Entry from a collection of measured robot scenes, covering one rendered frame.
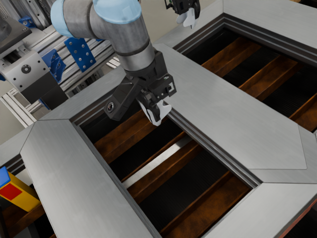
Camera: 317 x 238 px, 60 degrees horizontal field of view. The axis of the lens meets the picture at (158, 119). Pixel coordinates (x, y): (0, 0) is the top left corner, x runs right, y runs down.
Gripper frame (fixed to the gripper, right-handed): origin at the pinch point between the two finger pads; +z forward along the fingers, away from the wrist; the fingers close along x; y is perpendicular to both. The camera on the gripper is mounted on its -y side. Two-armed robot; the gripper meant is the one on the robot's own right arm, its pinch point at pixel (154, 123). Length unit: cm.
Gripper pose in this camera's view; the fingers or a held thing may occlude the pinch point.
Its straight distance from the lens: 72.3
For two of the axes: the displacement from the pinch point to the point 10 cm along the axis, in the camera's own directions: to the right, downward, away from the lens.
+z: 2.4, 6.1, 7.5
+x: -5.8, -5.3, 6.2
